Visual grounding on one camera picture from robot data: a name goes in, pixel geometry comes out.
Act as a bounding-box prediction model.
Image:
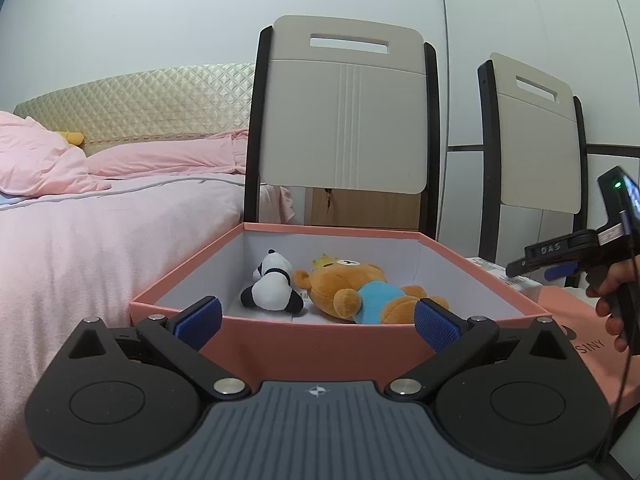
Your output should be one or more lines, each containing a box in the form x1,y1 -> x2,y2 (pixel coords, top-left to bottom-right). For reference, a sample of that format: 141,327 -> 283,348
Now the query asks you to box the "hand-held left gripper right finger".
386,297 -> 574,402

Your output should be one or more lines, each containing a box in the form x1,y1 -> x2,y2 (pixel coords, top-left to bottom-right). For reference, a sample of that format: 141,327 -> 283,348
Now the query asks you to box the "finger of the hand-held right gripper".
505,257 -> 581,287

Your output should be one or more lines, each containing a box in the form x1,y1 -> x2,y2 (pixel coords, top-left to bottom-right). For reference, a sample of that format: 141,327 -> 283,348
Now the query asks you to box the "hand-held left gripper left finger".
67,296 -> 252,403

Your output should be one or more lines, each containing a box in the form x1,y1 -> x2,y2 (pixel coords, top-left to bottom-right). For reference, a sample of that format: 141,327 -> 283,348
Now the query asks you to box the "person's right hand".
585,261 -> 635,353

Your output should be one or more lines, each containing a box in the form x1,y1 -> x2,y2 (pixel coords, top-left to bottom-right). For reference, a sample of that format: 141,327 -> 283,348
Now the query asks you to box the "pink box lid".
534,285 -> 640,413

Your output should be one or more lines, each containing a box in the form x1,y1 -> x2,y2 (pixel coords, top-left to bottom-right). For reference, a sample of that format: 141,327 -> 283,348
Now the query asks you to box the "white cardboard box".
465,256 -> 544,304

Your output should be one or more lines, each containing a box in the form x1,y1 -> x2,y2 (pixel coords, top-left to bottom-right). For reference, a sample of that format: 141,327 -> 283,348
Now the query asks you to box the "panda plush toy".
240,249 -> 307,316

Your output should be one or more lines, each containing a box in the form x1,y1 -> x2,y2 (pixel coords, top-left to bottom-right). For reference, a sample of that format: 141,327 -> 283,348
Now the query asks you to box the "brown bear plush toy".
294,254 -> 450,326

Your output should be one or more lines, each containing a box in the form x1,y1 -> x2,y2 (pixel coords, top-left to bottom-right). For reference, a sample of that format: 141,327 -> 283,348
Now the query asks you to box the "beige black-framed chair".
243,15 -> 441,243
476,52 -> 590,266

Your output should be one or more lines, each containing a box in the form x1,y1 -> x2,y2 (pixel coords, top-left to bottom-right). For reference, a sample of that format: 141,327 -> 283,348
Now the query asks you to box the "bed with pink sheet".
0,175 -> 297,480

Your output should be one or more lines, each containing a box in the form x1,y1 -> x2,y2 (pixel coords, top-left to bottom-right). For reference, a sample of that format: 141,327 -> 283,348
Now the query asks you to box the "pink cardboard box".
129,222 -> 555,387

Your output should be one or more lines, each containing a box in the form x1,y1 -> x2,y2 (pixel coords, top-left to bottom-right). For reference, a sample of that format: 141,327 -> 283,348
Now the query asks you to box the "wooden cabinet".
305,186 -> 422,233

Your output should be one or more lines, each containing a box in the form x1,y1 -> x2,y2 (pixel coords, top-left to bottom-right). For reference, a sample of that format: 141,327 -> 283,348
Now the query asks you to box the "pink pillow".
87,128 -> 251,181

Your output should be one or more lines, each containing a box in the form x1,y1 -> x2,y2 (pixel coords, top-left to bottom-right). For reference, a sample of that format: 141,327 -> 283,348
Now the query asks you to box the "beige quilted headboard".
12,62 -> 257,144

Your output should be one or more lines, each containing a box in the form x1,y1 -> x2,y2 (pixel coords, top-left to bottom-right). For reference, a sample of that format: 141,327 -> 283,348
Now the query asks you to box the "pink duvet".
0,110 -> 113,199

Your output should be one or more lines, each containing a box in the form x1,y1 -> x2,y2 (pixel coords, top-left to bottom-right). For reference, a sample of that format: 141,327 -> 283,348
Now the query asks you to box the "black cable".
597,252 -> 640,466

